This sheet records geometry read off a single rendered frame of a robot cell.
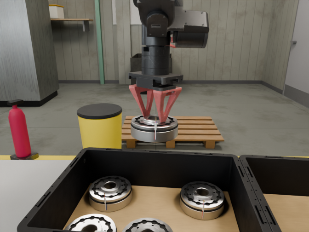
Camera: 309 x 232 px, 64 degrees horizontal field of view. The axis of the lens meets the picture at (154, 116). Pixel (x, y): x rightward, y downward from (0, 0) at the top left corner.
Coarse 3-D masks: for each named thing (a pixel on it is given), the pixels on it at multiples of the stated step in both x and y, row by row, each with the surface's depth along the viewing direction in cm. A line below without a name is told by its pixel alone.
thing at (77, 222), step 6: (84, 216) 51; (90, 216) 51; (96, 216) 51; (102, 216) 51; (72, 222) 49; (78, 222) 50; (84, 222) 49; (102, 222) 49; (108, 222) 50; (66, 228) 48; (72, 228) 48; (108, 228) 48; (114, 228) 48
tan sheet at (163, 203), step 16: (144, 192) 64; (160, 192) 64; (176, 192) 64; (224, 192) 64; (80, 208) 58; (128, 208) 58; (144, 208) 58; (160, 208) 58; (176, 208) 58; (224, 208) 58; (176, 224) 53; (192, 224) 53; (208, 224) 53; (224, 224) 53
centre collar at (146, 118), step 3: (144, 117) 54; (147, 117) 54; (150, 117) 55; (153, 117) 55; (156, 117) 55; (144, 120) 53; (147, 120) 52; (150, 120) 52; (153, 120) 52; (156, 120) 52; (159, 120) 52
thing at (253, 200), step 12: (192, 156) 62; (204, 156) 62; (216, 156) 61; (228, 156) 61; (72, 168) 56; (240, 168) 56; (60, 180) 51; (48, 192) 47; (252, 192) 47; (36, 204) 44; (252, 204) 44; (264, 216) 41; (24, 228) 39; (36, 228) 39; (264, 228) 39
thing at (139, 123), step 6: (150, 114) 58; (156, 114) 58; (132, 120) 54; (138, 120) 54; (168, 120) 54; (174, 120) 54; (138, 126) 50; (144, 126) 50; (150, 126) 50; (162, 126) 50; (168, 126) 50; (174, 126) 52
